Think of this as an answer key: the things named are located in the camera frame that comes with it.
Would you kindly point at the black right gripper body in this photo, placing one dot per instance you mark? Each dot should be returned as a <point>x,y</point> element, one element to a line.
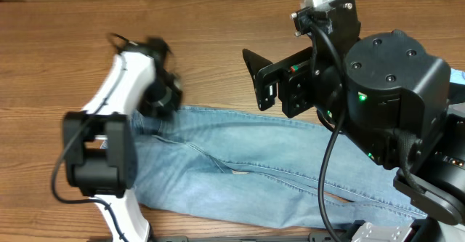
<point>311,91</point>

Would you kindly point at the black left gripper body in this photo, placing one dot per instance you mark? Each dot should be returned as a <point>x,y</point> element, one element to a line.
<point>160,102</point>

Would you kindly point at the light blue denim jeans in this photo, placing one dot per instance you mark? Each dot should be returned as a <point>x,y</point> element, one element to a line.
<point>259,170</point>

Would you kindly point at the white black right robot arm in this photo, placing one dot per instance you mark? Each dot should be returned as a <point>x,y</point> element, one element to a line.
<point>388,96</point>

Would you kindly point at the light blue shirt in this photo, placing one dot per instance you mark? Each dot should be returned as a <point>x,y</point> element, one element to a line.
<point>457,76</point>

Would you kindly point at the black rail at table edge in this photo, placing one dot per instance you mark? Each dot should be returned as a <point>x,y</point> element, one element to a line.
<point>319,236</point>

